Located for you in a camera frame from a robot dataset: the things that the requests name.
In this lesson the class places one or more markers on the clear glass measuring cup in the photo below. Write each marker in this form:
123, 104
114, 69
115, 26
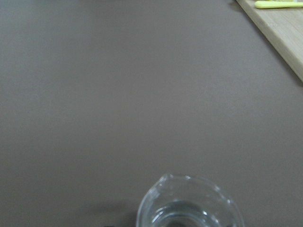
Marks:
187, 201

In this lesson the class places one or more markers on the yellow plastic knife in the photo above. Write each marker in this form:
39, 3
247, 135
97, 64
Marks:
270, 4

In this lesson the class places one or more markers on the bamboo cutting board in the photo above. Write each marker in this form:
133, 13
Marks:
283, 28

